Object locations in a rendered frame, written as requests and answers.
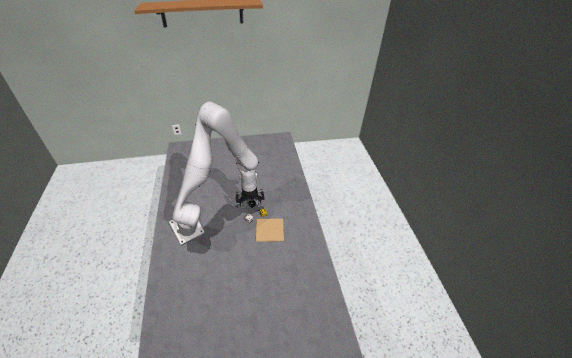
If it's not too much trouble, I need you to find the tan flat mat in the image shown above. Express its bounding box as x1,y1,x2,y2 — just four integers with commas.
256,219,284,242

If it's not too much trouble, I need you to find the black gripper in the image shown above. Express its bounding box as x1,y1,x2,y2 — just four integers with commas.
236,187,265,208

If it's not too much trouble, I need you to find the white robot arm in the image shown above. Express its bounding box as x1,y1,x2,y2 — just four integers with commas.
173,102,258,236

